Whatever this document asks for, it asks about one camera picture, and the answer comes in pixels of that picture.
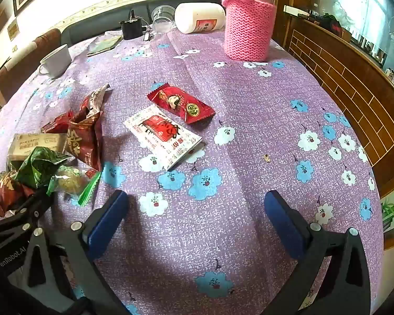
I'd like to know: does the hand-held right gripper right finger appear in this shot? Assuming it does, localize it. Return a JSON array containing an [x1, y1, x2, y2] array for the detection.
[[263, 190, 372, 315]]

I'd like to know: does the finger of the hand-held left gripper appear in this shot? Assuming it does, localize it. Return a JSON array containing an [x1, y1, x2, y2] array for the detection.
[[0, 191, 54, 237]]

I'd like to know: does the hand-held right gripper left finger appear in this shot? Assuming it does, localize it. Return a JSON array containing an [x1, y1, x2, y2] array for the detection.
[[20, 190, 129, 315]]

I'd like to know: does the dark red gold snack packet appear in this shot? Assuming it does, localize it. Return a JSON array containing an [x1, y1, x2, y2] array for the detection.
[[0, 173, 34, 218]]

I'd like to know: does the green foil snack packet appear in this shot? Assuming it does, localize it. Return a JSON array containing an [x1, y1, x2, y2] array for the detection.
[[14, 146, 73, 190]]

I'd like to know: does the bright green pastry packet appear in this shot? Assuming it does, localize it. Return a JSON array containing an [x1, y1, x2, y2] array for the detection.
[[46, 165, 102, 208]]

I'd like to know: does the beige cracker packet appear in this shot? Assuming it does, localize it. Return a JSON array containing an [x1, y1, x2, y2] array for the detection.
[[8, 133, 68, 162]]

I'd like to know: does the purple floral tablecloth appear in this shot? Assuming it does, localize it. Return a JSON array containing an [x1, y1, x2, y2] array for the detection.
[[0, 28, 383, 315]]

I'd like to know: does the white snack packet red print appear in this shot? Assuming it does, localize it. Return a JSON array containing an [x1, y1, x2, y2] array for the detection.
[[124, 105, 203, 171]]

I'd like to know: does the brown chair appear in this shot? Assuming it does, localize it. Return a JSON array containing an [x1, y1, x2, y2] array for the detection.
[[0, 28, 62, 107]]

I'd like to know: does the wooden partition brick pattern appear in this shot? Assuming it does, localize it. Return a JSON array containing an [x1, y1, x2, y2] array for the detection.
[[283, 5, 394, 199]]

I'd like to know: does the white cup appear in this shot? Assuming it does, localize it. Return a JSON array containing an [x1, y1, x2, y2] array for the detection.
[[38, 44, 73, 79]]

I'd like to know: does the green booklet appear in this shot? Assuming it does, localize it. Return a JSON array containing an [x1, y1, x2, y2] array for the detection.
[[86, 34, 123, 57]]

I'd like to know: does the black sofa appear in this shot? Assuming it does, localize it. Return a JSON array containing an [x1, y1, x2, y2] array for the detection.
[[61, 0, 232, 47]]

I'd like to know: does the pink bottle with knitted sleeve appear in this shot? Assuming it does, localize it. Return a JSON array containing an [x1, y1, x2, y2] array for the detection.
[[221, 0, 277, 62]]

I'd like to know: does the black bag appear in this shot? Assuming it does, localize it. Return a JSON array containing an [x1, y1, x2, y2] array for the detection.
[[318, 13, 343, 37]]

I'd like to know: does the white plastic jar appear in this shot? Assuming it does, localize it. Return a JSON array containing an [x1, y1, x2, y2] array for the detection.
[[174, 2, 226, 35]]

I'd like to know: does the window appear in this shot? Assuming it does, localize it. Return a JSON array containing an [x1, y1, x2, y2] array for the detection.
[[322, 0, 394, 82]]

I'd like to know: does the yellow wall plate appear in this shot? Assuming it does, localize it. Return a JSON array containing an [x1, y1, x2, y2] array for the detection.
[[7, 20, 20, 42]]

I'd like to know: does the black device with cables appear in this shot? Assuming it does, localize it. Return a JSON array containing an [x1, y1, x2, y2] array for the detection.
[[119, 9, 155, 42]]

